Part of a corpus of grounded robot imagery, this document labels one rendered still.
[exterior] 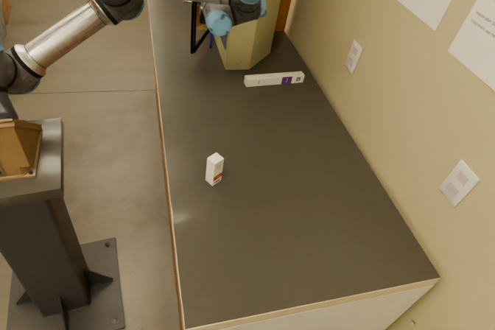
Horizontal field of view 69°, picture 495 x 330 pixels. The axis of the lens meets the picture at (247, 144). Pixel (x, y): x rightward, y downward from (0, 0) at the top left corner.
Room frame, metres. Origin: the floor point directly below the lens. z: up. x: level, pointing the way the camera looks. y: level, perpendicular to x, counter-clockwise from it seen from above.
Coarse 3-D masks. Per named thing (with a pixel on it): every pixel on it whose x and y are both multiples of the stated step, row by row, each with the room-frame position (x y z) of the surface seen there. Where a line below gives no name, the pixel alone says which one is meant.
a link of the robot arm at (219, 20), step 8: (208, 8) 1.08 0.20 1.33; (216, 8) 1.06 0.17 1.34; (224, 8) 1.07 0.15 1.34; (208, 16) 1.04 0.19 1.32; (216, 16) 1.02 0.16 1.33; (224, 16) 1.03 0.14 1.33; (232, 16) 1.06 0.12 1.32; (208, 24) 1.02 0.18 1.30; (216, 24) 1.02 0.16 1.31; (224, 24) 1.03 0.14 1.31; (232, 24) 1.06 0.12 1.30; (216, 32) 1.02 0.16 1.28; (224, 32) 1.03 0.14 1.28
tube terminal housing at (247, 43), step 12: (276, 0) 1.54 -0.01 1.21; (276, 12) 1.56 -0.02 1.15; (240, 24) 1.38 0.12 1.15; (252, 24) 1.39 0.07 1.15; (264, 24) 1.47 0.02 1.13; (216, 36) 1.59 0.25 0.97; (228, 36) 1.37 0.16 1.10; (240, 36) 1.38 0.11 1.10; (252, 36) 1.40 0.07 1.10; (264, 36) 1.49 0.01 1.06; (228, 48) 1.36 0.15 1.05; (240, 48) 1.38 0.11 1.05; (252, 48) 1.40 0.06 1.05; (264, 48) 1.51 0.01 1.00; (228, 60) 1.36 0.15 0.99; (240, 60) 1.38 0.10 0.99; (252, 60) 1.41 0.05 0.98
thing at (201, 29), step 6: (192, 6) 1.34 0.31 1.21; (198, 6) 1.40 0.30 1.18; (192, 12) 1.34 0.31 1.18; (198, 12) 1.41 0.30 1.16; (192, 18) 1.34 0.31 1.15; (198, 18) 1.41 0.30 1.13; (192, 24) 1.34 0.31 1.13; (198, 24) 1.41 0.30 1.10; (204, 24) 1.50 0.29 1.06; (192, 30) 1.34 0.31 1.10; (198, 30) 1.42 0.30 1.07; (204, 30) 1.50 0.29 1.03; (192, 36) 1.34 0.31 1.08; (198, 36) 1.42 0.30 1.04
